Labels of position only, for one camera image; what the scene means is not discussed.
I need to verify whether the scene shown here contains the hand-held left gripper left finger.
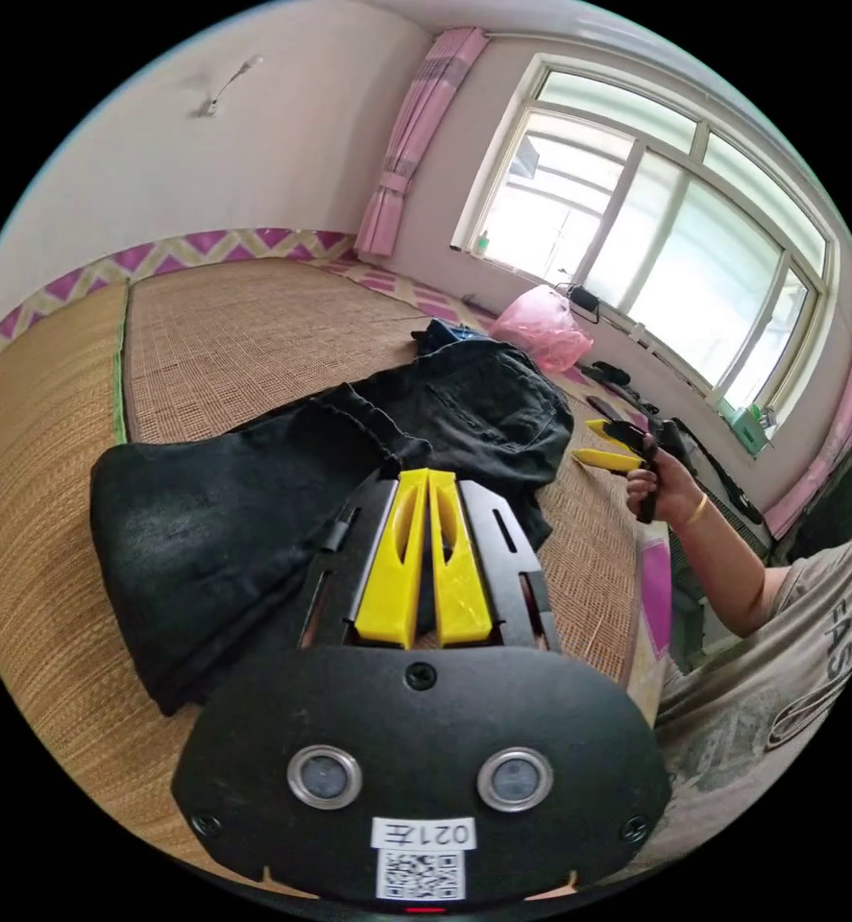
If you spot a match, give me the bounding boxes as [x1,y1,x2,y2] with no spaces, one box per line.
[354,468,431,646]

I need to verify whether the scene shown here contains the black jeans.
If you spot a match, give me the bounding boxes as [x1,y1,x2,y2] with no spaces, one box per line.
[87,338,576,718]

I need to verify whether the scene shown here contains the pink curtain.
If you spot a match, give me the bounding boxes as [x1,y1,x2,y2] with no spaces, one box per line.
[354,26,490,260]
[762,270,852,543]

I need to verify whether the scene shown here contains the pink plastic bag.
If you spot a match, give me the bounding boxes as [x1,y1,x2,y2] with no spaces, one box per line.
[487,284,595,375]

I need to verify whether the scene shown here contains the green container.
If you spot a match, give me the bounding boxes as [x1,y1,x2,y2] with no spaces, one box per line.
[726,402,774,453]

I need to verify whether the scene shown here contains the bed with woven mat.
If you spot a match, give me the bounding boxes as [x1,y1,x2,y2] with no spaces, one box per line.
[0,227,677,891]

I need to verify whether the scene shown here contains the person's right hand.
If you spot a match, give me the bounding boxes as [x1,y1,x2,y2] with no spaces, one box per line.
[624,448,709,533]

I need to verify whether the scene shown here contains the person's body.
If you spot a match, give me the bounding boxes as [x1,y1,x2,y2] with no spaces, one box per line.
[652,531,852,877]

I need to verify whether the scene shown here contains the person's right forearm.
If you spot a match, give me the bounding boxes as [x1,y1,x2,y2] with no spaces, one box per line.
[673,495,795,640]

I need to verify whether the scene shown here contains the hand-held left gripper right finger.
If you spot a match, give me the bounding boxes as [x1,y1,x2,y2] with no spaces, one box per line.
[429,471,496,648]

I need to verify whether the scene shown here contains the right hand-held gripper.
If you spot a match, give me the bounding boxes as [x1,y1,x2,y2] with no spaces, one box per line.
[572,417,689,524]

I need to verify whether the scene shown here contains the blue garment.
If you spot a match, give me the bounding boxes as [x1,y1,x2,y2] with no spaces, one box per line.
[410,318,493,355]

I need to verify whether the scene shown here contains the white framed window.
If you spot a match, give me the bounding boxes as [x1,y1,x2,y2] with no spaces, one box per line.
[450,51,841,427]

